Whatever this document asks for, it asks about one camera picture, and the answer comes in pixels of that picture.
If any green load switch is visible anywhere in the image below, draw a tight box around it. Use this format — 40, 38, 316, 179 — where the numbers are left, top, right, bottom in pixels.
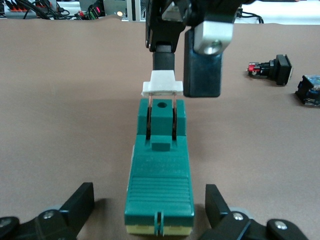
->
124, 69, 195, 236

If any black square push button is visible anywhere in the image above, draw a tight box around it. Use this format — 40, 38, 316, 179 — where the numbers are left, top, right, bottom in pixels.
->
245, 53, 294, 87

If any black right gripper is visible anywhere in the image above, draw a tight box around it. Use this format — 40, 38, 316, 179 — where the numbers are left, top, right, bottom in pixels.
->
145, 0, 242, 99

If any black cable bundle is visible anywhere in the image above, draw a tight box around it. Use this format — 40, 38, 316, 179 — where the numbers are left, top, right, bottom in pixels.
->
23, 0, 87, 20

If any circuit board with red light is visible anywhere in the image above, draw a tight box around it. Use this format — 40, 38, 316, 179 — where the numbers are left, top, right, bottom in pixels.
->
84, 3, 104, 20

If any grey box with orange plugs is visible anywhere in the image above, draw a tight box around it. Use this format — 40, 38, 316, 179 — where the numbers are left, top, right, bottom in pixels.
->
0, 0, 60, 19

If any blue switch component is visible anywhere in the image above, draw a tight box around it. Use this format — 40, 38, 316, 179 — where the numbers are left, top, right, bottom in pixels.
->
294, 74, 320, 108

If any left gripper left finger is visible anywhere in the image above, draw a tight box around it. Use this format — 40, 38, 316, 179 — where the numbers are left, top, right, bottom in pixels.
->
18, 182, 96, 240

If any white computer case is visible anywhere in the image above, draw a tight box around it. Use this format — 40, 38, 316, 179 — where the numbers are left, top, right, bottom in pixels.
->
124, 0, 148, 22

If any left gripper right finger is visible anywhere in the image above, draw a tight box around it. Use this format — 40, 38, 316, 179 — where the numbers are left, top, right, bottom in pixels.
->
199, 183, 270, 240

